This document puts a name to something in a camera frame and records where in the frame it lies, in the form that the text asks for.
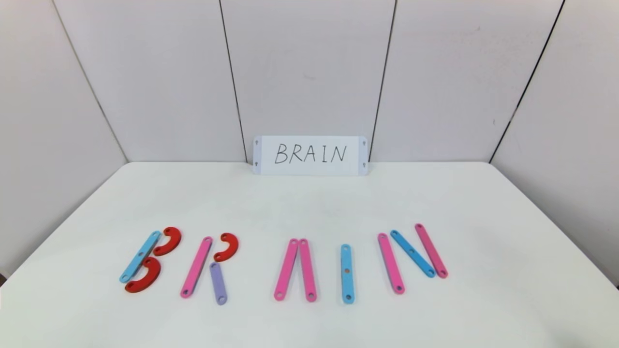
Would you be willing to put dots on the small red arc piece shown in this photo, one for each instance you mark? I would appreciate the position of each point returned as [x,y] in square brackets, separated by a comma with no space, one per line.
[231,249]

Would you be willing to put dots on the long pink bar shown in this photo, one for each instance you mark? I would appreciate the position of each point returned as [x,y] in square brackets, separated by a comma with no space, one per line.
[307,270]
[196,267]
[286,269]
[390,264]

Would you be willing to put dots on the short blue bar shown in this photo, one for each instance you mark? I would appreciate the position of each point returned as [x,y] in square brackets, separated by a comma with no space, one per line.
[412,253]

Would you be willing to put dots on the short purple bar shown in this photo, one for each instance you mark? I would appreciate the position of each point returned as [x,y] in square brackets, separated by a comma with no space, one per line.
[218,284]

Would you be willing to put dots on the short pink bar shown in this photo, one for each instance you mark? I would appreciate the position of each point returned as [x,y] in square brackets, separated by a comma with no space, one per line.
[431,250]

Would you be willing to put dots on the white BRAIN sign card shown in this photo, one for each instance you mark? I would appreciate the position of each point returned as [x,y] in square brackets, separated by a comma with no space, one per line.
[309,169]

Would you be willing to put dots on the long blue bar orange dot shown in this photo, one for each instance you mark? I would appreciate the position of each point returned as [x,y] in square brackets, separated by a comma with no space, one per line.
[347,282]

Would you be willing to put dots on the medium red arc piece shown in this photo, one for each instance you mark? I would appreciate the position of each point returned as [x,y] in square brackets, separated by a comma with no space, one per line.
[174,239]

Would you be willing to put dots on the large red arc piece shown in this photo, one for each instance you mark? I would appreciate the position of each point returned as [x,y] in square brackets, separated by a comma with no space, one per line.
[151,278]

